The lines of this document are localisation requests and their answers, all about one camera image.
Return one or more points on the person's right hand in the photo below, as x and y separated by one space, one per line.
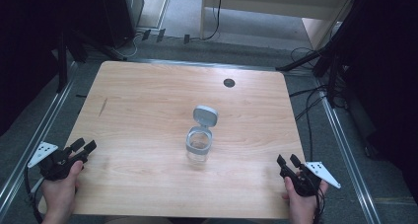
302 207

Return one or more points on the black curtain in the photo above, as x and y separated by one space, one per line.
387 69
26 36

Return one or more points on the person's left hand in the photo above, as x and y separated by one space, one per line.
59 196

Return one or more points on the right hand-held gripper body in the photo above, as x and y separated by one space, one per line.
305 183

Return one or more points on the silver floor rail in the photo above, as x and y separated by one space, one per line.
348 158
36 138

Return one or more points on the beige shelf unit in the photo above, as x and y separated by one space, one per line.
263 3

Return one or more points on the black metal stand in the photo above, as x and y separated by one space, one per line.
328 59
62 62

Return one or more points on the clear jar with grey lid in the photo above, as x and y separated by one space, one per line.
198 145

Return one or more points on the dark computer tower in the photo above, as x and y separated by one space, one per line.
121 10

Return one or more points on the small black plug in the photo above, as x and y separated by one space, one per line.
186 38
146 35
160 35

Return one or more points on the round dark table grommet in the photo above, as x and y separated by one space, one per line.
229 83

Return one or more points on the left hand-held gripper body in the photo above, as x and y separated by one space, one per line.
54 166

